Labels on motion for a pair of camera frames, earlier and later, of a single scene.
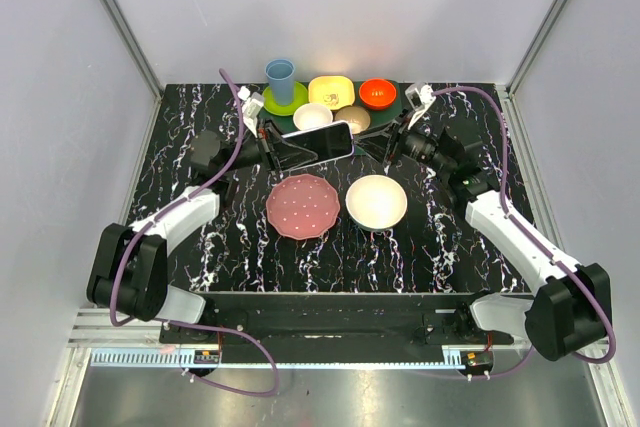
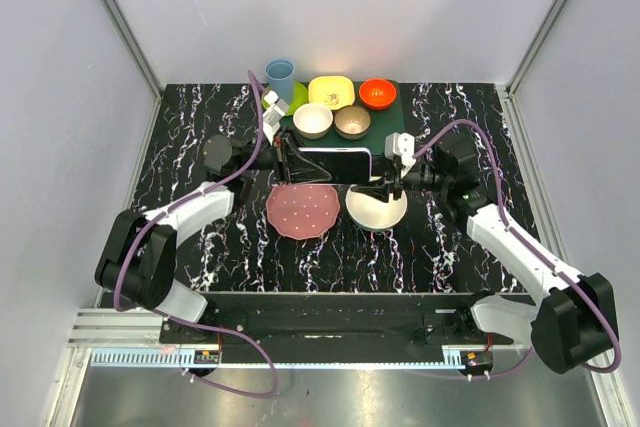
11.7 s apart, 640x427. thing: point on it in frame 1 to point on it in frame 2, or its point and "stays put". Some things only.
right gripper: [378, 142] to [391, 180]
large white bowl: [376, 202] stays put
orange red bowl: [377, 94] stays put
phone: [328, 142] to [347, 165]
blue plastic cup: [281, 74] stays put
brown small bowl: [358, 118] stays put
